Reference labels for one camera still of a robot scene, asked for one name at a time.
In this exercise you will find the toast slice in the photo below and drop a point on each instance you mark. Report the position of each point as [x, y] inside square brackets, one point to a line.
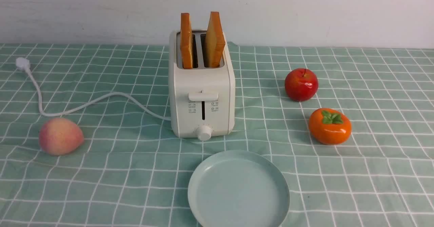
[214, 41]
[186, 41]

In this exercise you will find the white two-slot toaster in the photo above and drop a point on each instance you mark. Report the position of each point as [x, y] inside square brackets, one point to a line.
[202, 99]

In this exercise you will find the light green round plate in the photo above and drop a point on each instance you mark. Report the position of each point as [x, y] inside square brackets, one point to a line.
[238, 189]

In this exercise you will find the red apple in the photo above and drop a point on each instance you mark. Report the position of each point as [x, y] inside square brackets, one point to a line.
[301, 84]

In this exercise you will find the green checkered tablecloth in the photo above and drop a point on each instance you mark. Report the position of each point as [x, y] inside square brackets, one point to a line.
[133, 171]

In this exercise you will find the orange persimmon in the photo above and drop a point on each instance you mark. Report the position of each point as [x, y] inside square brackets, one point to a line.
[330, 127]

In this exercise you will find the pink peach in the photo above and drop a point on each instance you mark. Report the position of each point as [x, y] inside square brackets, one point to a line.
[60, 136]

